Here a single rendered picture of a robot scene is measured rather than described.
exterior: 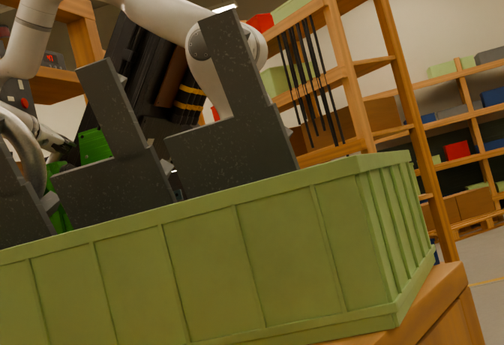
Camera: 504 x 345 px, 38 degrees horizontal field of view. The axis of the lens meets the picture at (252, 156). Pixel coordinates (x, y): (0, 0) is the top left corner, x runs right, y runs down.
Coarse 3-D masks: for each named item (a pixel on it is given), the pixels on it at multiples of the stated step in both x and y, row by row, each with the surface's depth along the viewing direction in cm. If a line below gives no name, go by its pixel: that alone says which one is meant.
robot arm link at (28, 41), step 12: (24, 24) 178; (12, 36) 180; (24, 36) 178; (36, 36) 179; (48, 36) 182; (12, 48) 180; (24, 48) 179; (36, 48) 180; (0, 60) 183; (12, 60) 180; (24, 60) 180; (36, 60) 182; (0, 72) 183; (12, 72) 181; (24, 72) 181; (36, 72) 184; (0, 84) 190
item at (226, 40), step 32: (224, 32) 82; (224, 64) 83; (256, 96) 83; (224, 128) 86; (256, 128) 85; (192, 160) 89; (224, 160) 87; (256, 160) 86; (288, 160) 85; (192, 192) 90
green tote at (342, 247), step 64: (256, 192) 74; (320, 192) 72; (384, 192) 82; (0, 256) 84; (64, 256) 82; (128, 256) 79; (192, 256) 77; (256, 256) 74; (320, 256) 72; (384, 256) 72; (0, 320) 85; (64, 320) 82; (128, 320) 79; (192, 320) 77; (256, 320) 74; (320, 320) 72; (384, 320) 70
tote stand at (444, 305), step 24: (456, 264) 100; (432, 288) 87; (456, 288) 96; (408, 312) 77; (432, 312) 84; (456, 312) 93; (360, 336) 70; (384, 336) 69; (408, 336) 75; (432, 336) 82; (456, 336) 90; (480, 336) 101
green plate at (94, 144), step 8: (96, 128) 216; (80, 136) 217; (88, 136) 216; (96, 136) 215; (104, 136) 214; (80, 144) 216; (88, 144) 215; (96, 144) 214; (104, 144) 213; (80, 152) 216; (88, 152) 215; (96, 152) 214; (104, 152) 213; (88, 160) 214; (96, 160) 213
